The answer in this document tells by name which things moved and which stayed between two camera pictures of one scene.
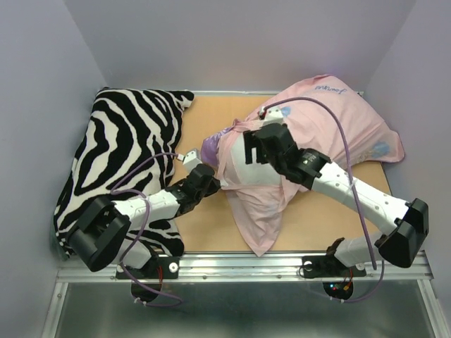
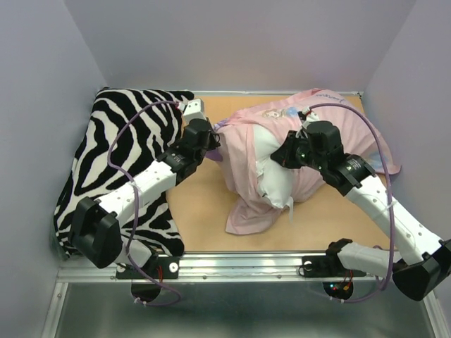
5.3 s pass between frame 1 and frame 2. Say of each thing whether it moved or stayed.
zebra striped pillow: stayed
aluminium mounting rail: stayed
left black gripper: moved
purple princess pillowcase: moved
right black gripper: moved
